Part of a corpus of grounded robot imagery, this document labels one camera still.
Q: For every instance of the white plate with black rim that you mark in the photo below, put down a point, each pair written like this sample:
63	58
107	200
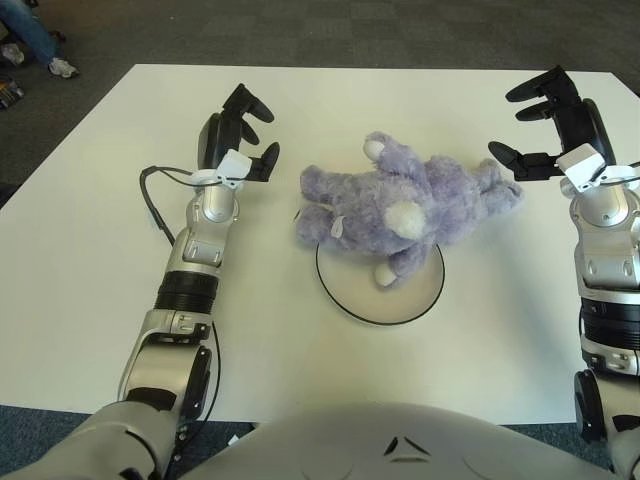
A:
400	305

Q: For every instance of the white sneaker on foot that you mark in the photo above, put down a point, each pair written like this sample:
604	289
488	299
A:
63	67

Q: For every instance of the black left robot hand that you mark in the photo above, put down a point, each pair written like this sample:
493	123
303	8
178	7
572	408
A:
220	135

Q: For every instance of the person's leg in jeans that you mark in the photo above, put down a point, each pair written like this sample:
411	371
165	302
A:
30	27

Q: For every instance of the purple plush bunny doll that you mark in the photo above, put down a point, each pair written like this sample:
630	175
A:
390	200

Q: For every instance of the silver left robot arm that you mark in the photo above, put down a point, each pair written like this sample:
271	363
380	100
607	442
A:
195	260

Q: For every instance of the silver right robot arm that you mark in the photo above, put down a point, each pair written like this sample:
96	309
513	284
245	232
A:
605	240

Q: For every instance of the grey robot torso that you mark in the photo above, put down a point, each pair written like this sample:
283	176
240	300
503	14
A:
375	445

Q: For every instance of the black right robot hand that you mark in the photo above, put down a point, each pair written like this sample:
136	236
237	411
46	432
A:
580	122

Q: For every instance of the grey white sneaker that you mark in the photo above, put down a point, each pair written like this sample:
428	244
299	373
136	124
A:
13	54

